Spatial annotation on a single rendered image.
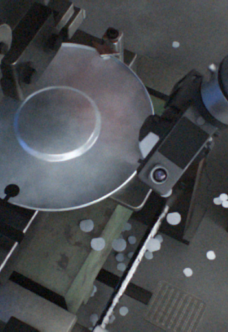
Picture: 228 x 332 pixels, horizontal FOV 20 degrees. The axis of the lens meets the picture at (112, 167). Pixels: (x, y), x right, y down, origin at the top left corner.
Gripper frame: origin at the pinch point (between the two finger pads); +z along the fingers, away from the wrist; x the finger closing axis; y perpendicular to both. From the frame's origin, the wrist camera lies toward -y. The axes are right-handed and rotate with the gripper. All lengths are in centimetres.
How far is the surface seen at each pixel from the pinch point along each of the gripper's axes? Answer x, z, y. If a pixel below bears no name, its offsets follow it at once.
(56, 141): 11.8, 6.1, -2.9
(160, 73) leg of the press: 0.9, 17.1, 24.6
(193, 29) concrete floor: -14, 81, 88
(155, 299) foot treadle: -31, 55, 0
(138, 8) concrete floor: 3, 89, 89
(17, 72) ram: 21.6, -7.8, -4.3
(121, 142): 3.8, 3.0, 1.3
